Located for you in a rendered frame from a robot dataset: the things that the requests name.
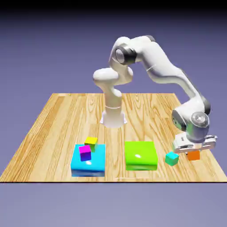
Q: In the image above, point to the large cyan box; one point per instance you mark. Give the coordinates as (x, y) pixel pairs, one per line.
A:
(94, 162)

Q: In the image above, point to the small orange cube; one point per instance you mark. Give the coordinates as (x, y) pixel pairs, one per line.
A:
(194, 155)

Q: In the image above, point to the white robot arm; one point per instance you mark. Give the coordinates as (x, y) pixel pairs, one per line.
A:
(159, 63)

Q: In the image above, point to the small yellow cube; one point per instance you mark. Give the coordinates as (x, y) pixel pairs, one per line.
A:
(91, 141)

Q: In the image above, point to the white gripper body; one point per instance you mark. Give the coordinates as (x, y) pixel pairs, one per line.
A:
(180, 144)

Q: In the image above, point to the small teal cube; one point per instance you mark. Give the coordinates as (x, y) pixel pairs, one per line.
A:
(171, 158)

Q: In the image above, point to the small magenta cube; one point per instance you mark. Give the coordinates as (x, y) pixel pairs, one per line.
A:
(85, 152)

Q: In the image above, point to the large green box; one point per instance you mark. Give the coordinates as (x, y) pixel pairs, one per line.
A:
(141, 154)

